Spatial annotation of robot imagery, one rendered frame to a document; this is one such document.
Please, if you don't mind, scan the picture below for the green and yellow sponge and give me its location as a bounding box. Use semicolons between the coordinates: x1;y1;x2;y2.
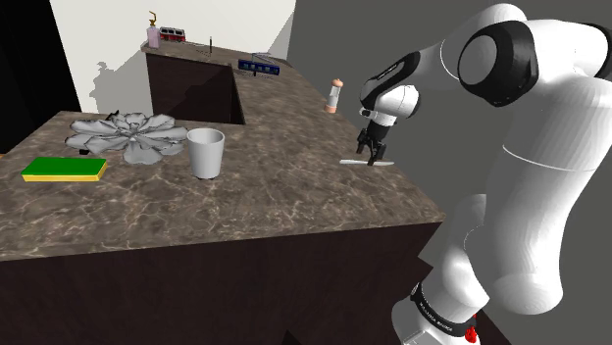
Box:
20;156;109;183

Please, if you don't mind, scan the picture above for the red toy bus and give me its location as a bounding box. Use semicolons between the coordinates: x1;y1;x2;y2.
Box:
159;26;187;43

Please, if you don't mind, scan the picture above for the white cup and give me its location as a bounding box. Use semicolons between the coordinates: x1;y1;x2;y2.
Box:
185;126;227;180

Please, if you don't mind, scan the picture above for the white knife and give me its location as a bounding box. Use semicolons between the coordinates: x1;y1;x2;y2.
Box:
338;159;395;167

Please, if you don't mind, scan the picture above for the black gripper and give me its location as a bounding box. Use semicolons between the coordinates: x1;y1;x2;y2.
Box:
355;119;394;168

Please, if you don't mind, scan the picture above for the grey flower-shaped plant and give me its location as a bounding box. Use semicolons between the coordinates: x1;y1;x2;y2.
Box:
64;110;189;167

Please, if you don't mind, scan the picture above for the blue toy train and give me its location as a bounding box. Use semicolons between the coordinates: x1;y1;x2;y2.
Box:
237;58;281;77

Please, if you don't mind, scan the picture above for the pink soap dispenser bottle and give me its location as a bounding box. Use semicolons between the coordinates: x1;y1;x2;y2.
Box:
146;11;162;50

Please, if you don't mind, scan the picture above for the white and tan pepper mill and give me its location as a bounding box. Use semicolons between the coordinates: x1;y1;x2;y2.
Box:
323;77;345;115

